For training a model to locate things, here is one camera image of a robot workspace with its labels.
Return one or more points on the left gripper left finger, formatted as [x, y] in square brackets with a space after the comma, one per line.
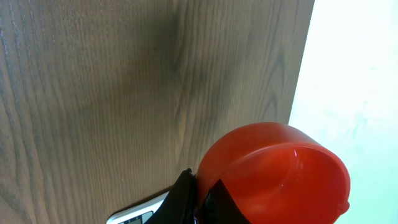
[179, 205]

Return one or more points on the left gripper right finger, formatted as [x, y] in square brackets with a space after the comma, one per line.
[220, 208]

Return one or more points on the red measuring scoop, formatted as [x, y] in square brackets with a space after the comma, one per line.
[275, 173]

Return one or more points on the white digital kitchen scale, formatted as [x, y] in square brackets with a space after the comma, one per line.
[138, 214]

